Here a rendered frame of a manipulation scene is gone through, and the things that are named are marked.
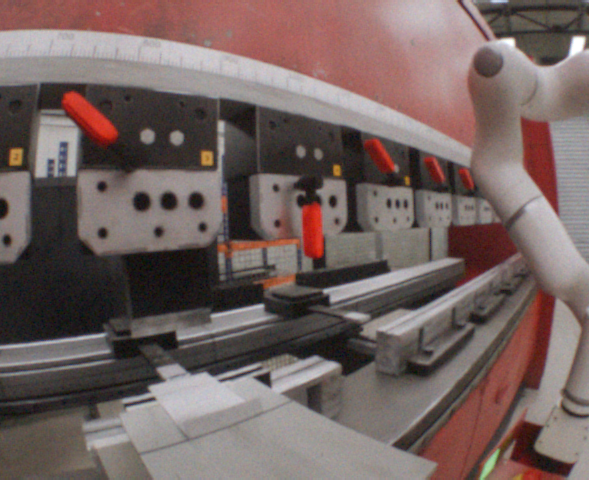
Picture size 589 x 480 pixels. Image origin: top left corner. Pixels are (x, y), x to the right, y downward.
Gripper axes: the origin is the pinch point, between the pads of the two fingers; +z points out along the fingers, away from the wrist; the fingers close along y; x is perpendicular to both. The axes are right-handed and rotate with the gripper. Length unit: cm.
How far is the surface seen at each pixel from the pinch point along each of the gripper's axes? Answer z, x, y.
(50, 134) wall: -141, -144, -463
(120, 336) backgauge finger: -23, -54, -54
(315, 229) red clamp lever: -42, -32, -31
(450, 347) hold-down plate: -12.8, 10.1, -34.9
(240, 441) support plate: -24, -45, -23
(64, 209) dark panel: -44, -66, -86
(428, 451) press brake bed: 1.6, -7.8, -24.4
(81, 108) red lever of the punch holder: -53, -57, -28
